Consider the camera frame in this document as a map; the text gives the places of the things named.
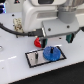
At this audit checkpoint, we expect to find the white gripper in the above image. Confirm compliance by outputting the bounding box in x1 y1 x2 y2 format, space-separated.
40 6 80 43

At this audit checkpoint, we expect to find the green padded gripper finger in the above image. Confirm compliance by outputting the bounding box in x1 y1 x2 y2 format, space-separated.
40 38 48 48

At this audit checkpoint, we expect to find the red gear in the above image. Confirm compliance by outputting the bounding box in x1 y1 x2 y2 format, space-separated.
34 37 41 48

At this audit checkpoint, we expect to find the blue gear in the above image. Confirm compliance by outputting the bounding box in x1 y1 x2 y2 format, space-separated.
43 46 61 61

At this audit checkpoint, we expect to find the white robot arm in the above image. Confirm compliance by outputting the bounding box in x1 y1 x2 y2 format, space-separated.
22 0 82 48

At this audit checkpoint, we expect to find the left metal peg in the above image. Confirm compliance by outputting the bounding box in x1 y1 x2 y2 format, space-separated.
34 51 39 61

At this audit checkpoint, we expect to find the beige electrical connector block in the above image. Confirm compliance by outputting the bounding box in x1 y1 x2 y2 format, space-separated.
13 18 23 33

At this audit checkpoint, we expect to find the black cable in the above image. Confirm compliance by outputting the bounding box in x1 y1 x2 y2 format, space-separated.
0 20 45 37

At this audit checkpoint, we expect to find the black peg base plate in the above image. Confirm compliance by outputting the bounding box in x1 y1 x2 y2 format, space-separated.
25 46 66 68

